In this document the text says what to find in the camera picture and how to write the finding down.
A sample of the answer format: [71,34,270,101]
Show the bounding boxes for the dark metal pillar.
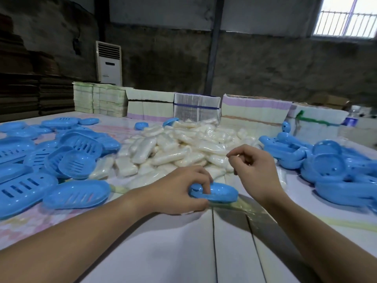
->
[93,0,110,42]
[203,0,225,95]

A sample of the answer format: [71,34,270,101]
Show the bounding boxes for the person's left forearm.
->
[0,188,148,283]

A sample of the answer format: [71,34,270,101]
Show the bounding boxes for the silver sheet bundle, blue band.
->
[173,92,221,120]

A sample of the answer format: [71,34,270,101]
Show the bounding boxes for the white standing air conditioner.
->
[95,40,123,86]

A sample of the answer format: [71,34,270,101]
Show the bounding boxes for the pile of blue plastic lids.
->
[259,131,377,213]

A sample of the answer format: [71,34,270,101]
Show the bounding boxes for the person's right forearm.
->
[265,191,377,283]

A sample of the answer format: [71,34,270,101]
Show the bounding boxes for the pile of blue slotted lids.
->
[0,117,122,220]

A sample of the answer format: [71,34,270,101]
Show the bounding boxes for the person's right hand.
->
[226,144,288,204]

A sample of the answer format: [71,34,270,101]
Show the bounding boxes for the row of stacked flat cartons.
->
[126,88,176,121]

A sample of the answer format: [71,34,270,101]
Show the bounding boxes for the stack of greenish paper sheets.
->
[73,81,130,118]

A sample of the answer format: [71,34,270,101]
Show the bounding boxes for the pile of white soaps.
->
[88,118,288,191]

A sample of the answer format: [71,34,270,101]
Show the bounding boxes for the white sheet stack, green mark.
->
[287,102,350,142]

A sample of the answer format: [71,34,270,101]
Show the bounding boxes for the barred window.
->
[312,0,377,39]

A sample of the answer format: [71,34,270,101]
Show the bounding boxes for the white carton stack, pink stripe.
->
[220,93,293,130]

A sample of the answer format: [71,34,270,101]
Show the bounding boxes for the person's left hand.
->
[132,165,214,215]

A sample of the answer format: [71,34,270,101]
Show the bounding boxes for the clear plastic bag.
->
[212,200,277,224]

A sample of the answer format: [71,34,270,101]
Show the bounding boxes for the blue slotted plastic base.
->
[188,182,239,204]

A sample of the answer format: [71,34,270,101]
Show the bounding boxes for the clear water bottle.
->
[340,106,361,136]

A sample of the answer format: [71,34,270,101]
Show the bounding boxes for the stacks of brown cardboard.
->
[0,14,98,123]

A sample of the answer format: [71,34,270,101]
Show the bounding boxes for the brown cardboard box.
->
[312,94,351,110]

